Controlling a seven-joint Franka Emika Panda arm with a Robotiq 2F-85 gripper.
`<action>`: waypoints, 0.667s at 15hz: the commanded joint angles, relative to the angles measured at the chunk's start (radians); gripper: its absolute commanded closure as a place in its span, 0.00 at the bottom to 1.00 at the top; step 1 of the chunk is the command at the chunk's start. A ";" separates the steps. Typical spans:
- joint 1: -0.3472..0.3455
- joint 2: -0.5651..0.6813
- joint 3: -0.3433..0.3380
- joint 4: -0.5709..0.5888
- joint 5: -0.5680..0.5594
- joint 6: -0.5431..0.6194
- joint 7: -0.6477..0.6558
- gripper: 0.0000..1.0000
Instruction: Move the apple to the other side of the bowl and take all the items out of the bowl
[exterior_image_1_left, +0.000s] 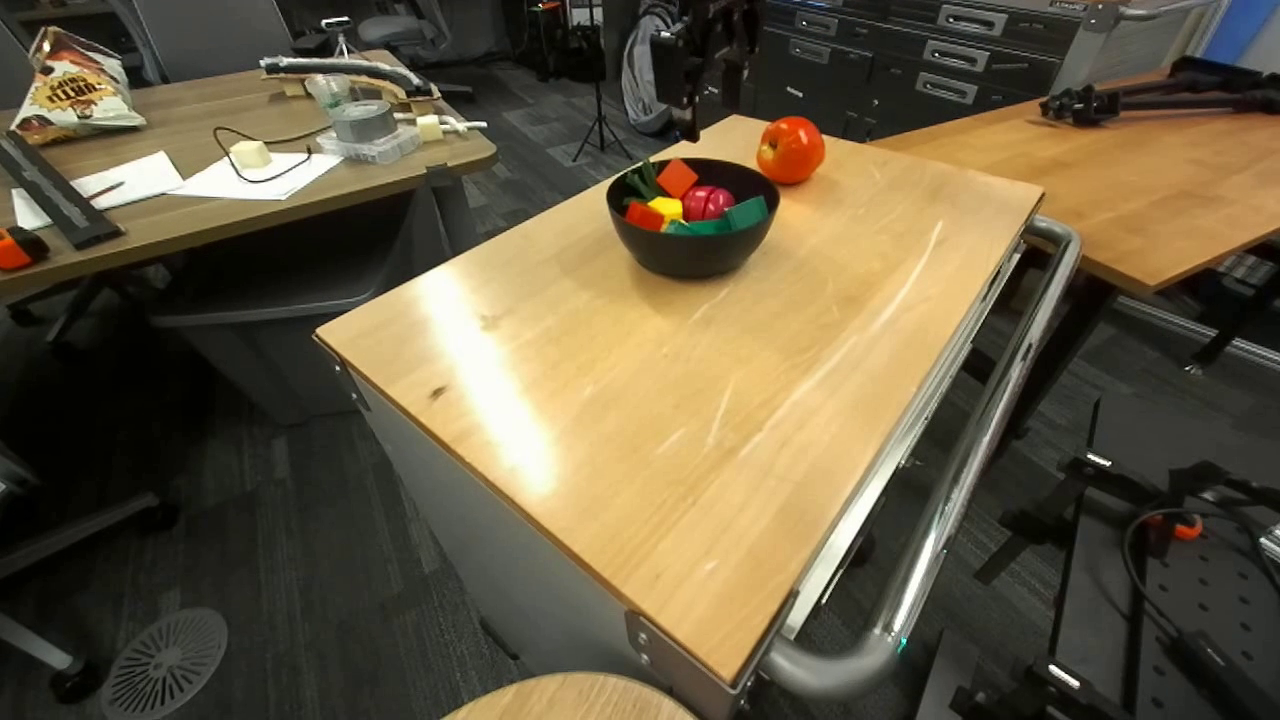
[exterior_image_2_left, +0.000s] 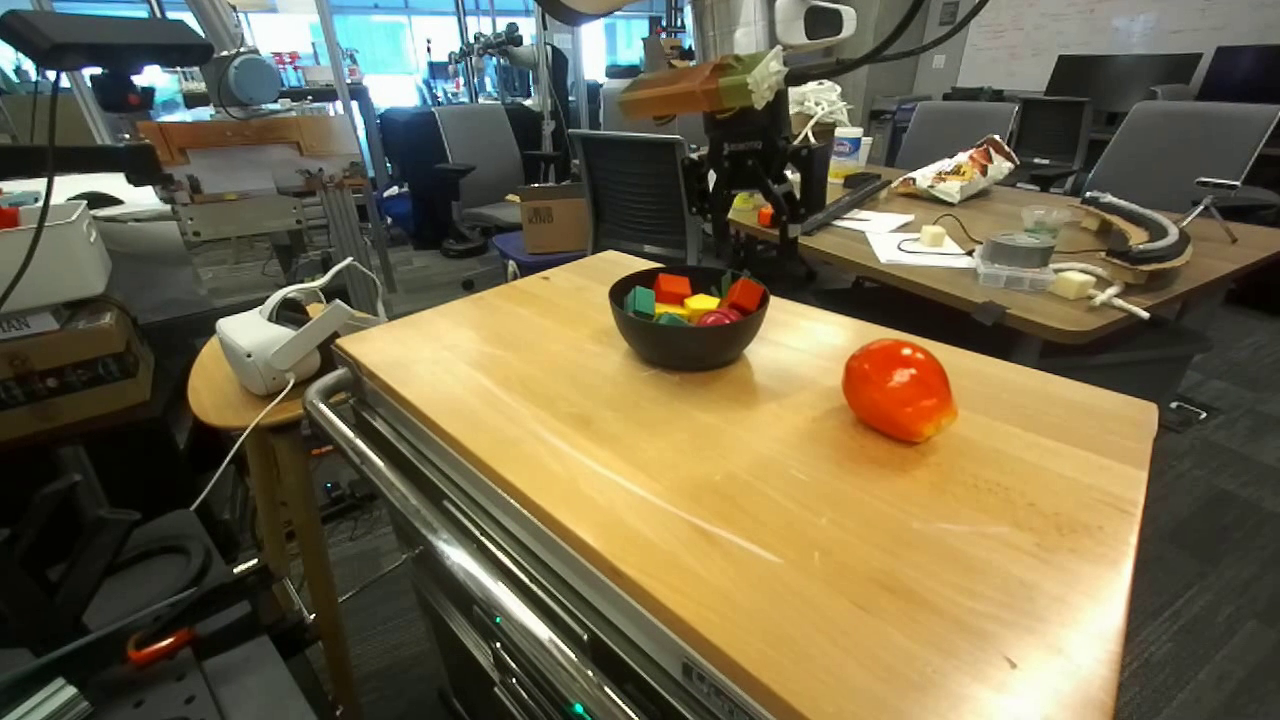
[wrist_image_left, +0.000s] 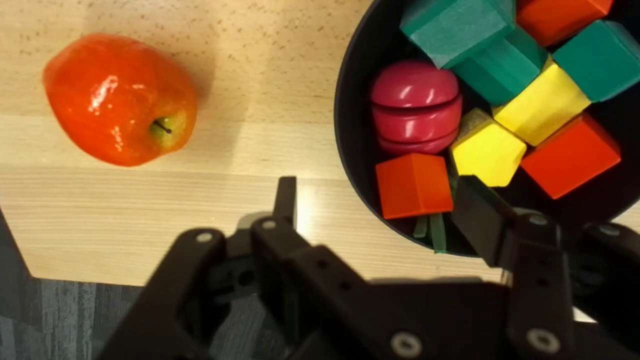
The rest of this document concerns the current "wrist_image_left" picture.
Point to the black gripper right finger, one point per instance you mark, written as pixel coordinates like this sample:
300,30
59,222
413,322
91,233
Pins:
480,216

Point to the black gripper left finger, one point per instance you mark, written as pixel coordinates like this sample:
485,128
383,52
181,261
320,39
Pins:
284,205

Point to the yellow wooden block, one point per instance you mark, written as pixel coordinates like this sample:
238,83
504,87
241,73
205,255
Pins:
487,151

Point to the orange-red wooden cube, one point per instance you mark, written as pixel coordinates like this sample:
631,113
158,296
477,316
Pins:
573,156
413,185

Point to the magenta toy radish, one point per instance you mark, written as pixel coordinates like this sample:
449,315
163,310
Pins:
417,106

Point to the green hexagonal wooden block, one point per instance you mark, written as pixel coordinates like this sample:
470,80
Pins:
504,66

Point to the red plastic apple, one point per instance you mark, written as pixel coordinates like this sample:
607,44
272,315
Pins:
120,100

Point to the black bowl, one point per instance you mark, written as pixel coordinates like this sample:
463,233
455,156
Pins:
378,42

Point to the yellow wooden cube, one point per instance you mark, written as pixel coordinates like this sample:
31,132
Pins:
542,106

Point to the teal wooden cube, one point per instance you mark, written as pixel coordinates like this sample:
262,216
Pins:
603,61

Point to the orange-red wooden block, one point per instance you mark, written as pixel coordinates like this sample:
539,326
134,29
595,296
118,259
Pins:
554,21

